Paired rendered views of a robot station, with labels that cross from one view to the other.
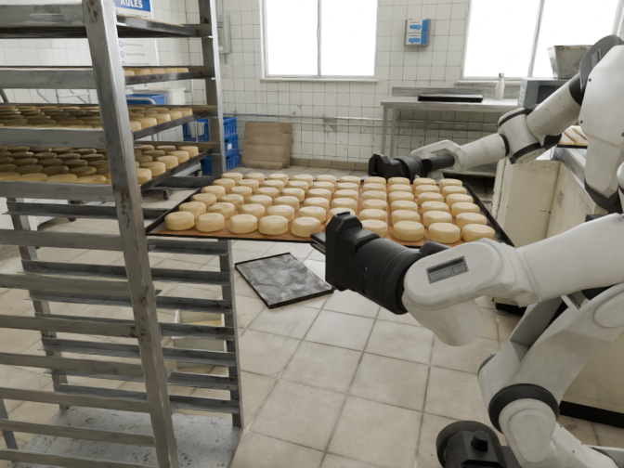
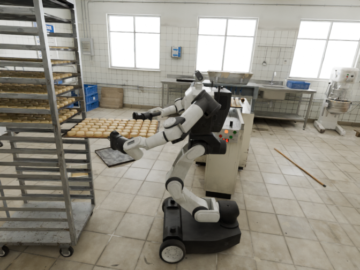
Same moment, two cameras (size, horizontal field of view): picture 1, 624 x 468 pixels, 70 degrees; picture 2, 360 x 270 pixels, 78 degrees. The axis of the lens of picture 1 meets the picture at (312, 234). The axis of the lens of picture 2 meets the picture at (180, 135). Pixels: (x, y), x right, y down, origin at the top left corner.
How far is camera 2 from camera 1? 78 cm
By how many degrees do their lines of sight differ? 10
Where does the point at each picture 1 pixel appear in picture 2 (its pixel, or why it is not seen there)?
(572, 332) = (182, 161)
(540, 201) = not seen: hidden behind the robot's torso
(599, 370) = (216, 179)
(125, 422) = (50, 205)
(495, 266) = (139, 141)
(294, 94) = (124, 75)
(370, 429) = (142, 204)
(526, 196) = not seen: hidden behind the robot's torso
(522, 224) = not seen: hidden behind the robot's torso
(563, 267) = (151, 141)
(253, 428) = (99, 207)
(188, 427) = (74, 205)
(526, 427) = (173, 188)
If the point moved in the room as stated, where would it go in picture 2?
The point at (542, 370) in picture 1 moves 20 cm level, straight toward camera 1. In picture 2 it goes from (178, 172) to (166, 186)
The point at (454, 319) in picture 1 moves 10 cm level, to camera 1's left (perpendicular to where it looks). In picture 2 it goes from (133, 153) to (115, 154)
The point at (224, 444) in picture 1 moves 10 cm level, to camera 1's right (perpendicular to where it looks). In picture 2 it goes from (88, 209) to (99, 208)
